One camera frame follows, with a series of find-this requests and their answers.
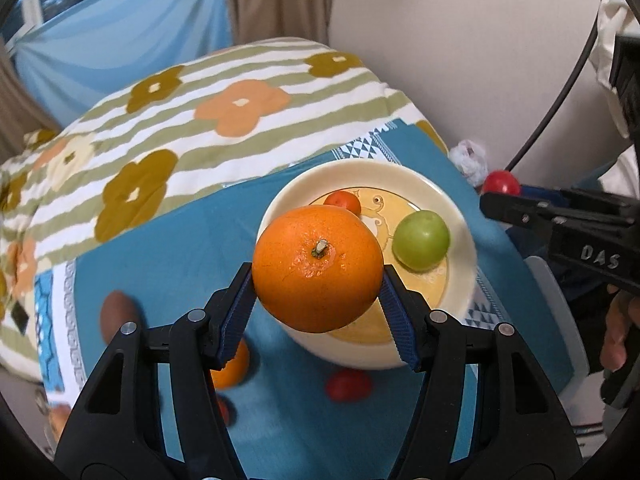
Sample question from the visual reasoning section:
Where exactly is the light blue cloth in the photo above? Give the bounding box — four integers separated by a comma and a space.
12, 0, 236, 128

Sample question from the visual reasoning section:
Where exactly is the green plum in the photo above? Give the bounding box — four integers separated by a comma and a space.
391, 210, 451, 271

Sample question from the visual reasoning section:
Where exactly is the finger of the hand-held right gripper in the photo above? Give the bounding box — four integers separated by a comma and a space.
479, 191, 626, 241
520, 185, 636, 211

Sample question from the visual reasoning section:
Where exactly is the blue patterned tablecloth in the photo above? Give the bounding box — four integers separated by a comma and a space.
35, 119, 576, 480

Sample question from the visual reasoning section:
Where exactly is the black curved cable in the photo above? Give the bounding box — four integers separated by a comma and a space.
502, 0, 608, 173

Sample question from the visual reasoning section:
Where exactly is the large orange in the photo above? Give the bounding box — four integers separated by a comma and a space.
251, 205, 385, 333

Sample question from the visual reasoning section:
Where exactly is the cream ceramic bowl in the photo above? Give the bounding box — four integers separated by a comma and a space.
256, 160, 478, 371

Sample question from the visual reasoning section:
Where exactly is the floral striped blanket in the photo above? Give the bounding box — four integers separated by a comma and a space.
0, 36, 451, 376

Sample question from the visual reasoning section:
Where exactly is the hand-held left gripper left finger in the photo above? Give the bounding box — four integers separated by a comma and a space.
54, 261, 257, 480

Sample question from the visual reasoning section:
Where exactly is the small orange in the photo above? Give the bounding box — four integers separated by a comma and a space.
210, 340, 251, 390

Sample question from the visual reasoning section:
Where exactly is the white plastic bag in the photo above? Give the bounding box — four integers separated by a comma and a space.
447, 139, 488, 183

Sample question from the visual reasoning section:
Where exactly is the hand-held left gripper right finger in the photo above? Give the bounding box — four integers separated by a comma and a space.
377, 265, 586, 480

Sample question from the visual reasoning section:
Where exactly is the brown curtain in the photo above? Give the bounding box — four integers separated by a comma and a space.
222, 0, 341, 53
0, 35, 61, 161

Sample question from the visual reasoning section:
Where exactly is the person's right hand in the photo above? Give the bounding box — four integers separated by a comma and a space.
600, 290, 640, 373

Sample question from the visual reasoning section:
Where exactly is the small orange tomato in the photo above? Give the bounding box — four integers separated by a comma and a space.
323, 190, 362, 216

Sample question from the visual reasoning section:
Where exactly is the brown kiwi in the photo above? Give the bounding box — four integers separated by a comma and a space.
100, 291, 141, 346

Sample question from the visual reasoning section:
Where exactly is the white hoodie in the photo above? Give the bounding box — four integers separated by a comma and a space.
587, 0, 640, 196

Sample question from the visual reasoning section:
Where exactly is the red ball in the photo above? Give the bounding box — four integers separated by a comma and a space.
481, 170, 522, 198

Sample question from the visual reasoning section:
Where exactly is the yellow red apple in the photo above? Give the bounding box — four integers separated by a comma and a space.
49, 402, 73, 441

